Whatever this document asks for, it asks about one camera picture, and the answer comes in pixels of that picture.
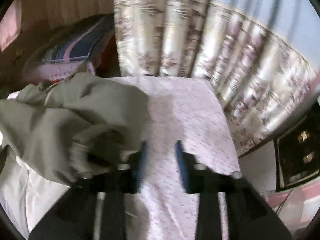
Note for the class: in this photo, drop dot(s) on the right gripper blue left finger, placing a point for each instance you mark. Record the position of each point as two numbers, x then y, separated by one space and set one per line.
74 215

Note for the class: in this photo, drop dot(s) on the grey green large jacket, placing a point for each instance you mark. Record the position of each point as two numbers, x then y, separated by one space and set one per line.
76 128

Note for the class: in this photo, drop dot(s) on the dark framed shelf unit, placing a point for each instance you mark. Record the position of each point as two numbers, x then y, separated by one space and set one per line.
297 154

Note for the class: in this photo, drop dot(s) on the floral pink bed sheet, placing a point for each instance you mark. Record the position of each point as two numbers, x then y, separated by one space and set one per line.
180 109

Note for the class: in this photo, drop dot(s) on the pink far bed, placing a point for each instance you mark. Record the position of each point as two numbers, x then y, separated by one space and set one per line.
35 71

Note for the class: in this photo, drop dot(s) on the blue pink striped quilt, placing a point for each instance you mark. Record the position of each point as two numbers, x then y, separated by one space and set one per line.
79 41

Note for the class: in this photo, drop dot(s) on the floral beige blue curtain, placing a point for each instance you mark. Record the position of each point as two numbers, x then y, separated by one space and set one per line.
260 56

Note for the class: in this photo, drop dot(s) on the pink window curtain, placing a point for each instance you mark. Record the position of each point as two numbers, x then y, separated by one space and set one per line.
11 23

